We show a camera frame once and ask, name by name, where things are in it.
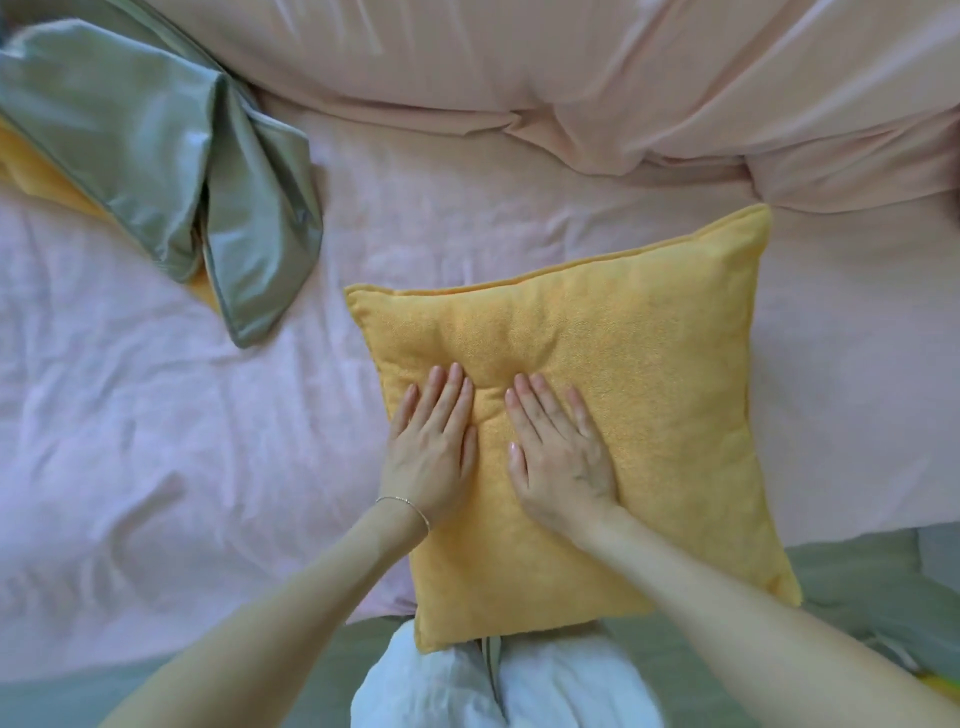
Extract person's right forearm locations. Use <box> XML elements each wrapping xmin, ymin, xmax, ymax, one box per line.
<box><xmin>579</xmin><ymin>508</ymin><xmax>960</xmax><ymax>728</ymax></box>

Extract pink duvet with white ruffle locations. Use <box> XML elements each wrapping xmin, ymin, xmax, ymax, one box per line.
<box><xmin>140</xmin><ymin>0</ymin><xmax>960</xmax><ymax>217</ymax></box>

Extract person's right hand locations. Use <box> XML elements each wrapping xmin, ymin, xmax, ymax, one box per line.
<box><xmin>503</xmin><ymin>371</ymin><xmax>625</xmax><ymax>546</ymax></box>

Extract yellow green soft toy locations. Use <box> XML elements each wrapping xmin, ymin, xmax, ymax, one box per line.
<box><xmin>918</xmin><ymin>669</ymin><xmax>960</xmax><ymax>708</ymax></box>

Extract person's left hand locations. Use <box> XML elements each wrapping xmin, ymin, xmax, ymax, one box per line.
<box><xmin>376</xmin><ymin>362</ymin><xmax>480</xmax><ymax>531</ymax></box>

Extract grey-green cushion cover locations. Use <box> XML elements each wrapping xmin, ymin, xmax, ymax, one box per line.
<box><xmin>342</xmin><ymin>202</ymin><xmax>805</xmax><ymax>655</ymax></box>
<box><xmin>0</xmin><ymin>0</ymin><xmax>326</xmax><ymax>351</ymax></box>

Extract thin gold bracelet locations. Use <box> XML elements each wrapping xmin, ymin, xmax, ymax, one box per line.
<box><xmin>372</xmin><ymin>494</ymin><xmax>433</xmax><ymax>536</ymax></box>

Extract pink bed sheet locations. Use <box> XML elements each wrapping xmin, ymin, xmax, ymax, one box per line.
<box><xmin>0</xmin><ymin>89</ymin><xmax>960</xmax><ymax>685</ymax></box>

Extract person's left forearm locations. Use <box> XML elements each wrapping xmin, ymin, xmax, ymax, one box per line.
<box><xmin>99</xmin><ymin>502</ymin><xmax>430</xmax><ymax>728</ymax></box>

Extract grey bag with white handle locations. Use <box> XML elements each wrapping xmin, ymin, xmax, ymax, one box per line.
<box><xmin>862</xmin><ymin>633</ymin><xmax>925</xmax><ymax>676</ymax></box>

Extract white bedside cabinet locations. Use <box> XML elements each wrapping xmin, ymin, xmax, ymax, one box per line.
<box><xmin>917</xmin><ymin>521</ymin><xmax>960</xmax><ymax>595</ymax></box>

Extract person's white trousers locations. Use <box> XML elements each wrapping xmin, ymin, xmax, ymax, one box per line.
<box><xmin>350</xmin><ymin>620</ymin><xmax>667</xmax><ymax>728</ymax></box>

